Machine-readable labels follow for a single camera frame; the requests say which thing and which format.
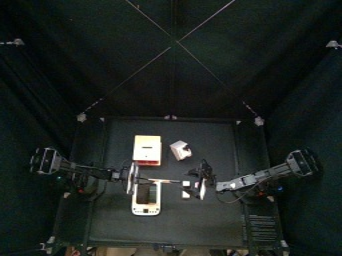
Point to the cream box with red base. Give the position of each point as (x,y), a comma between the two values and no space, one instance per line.
(147,150)

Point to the small white toy cup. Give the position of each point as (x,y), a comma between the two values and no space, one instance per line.
(179,150)

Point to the black ribbed side panel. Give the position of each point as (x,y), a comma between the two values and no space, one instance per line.
(262,228)

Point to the small grey frame clamp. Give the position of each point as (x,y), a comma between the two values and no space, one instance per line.
(170,117)

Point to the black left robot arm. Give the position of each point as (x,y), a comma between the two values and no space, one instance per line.
(91,172)

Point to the grey frame corner bracket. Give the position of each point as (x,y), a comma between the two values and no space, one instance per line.
(259,121)
(82,117)
(16,42)
(333,44)

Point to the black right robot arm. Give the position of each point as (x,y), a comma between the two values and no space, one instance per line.
(267,173)

